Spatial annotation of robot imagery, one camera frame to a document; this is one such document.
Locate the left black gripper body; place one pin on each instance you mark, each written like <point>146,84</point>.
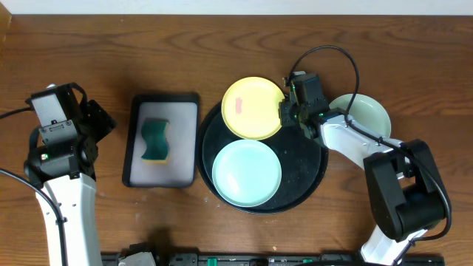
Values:
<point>97,124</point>

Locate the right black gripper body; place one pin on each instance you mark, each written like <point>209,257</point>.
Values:
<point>291,115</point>

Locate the yellow round plate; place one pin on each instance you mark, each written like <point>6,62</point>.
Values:
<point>250,108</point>

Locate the light green plate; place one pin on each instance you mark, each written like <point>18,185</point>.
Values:
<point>369,116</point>
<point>246,173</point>

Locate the green yellow sponge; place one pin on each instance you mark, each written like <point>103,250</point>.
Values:
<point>153,132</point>

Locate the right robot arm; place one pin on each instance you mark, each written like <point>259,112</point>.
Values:
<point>408,199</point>

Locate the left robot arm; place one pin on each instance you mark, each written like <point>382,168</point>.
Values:
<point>68,208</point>

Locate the black round tray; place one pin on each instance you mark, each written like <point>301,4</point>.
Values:
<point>303,162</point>

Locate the black rectangular tray grey mat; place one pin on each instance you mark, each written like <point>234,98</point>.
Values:
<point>182,113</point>

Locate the light green plate front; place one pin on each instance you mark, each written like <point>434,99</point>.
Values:
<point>246,173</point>

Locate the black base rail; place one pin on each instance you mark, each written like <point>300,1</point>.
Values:
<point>146,254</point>

